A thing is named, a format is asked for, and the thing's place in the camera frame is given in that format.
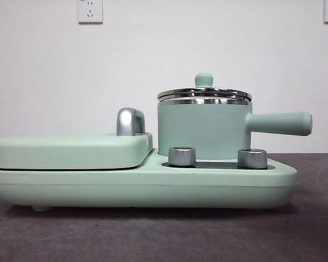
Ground silver griddle lid handle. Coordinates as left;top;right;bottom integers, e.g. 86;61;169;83
116;107;147;136

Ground silver control knob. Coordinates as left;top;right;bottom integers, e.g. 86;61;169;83
168;146;197;167
237;148;268;169

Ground mint green handled pot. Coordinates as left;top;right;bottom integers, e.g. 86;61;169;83
157;98;314;161

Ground glass pot lid green knob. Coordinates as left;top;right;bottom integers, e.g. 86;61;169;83
156;72;253;103

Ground black control panel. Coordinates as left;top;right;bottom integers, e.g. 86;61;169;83
162;161;276;169

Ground mint green breakfast machine base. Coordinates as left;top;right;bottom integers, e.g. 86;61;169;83
0;159;300;212

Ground mint green griddle lid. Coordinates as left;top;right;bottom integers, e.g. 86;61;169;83
0;131;155;170

